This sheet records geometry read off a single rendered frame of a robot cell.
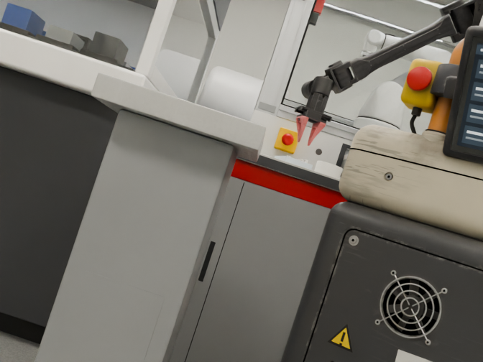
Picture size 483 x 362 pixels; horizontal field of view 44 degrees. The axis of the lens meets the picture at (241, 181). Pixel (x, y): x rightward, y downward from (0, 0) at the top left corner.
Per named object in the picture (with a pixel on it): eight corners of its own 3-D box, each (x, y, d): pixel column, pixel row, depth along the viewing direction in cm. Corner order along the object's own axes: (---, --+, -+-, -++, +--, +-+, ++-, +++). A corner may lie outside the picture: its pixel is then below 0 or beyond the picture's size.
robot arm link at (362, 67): (464, -4, 173) (479, 32, 175) (458, -2, 179) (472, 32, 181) (326, 64, 179) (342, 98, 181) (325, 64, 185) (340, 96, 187)
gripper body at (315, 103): (292, 113, 183) (300, 90, 183) (323, 124, 185) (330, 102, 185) (299, 110, 176) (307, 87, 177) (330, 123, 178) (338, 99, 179)
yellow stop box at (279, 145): (294, 153, 201) (301, 133, 201) (274, 146, 201) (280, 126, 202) (293, 154, 206) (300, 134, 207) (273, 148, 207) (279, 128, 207)
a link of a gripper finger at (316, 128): (290, 140, 183) (300, 111, 183) (311, 148, 184) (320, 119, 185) (296, 139, 176) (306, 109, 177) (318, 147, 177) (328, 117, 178)
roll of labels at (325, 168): (310, 175, 164) (315, 161, 164) (335, 183, 164) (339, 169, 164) (315, 174, 157) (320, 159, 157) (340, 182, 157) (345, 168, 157)
